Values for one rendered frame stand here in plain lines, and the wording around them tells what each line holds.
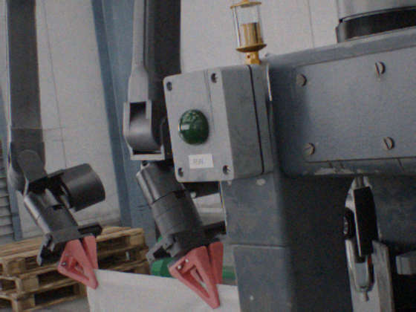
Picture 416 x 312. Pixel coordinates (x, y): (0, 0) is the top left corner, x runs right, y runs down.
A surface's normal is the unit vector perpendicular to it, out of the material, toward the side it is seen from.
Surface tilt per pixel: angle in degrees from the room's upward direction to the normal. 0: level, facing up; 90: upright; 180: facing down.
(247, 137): 90
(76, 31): 90
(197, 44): 90
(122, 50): 90
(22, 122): 52
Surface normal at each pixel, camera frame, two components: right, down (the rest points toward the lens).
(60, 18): 0.64, -0.04
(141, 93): -0.79, -0.03
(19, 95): 0.23, -0.42
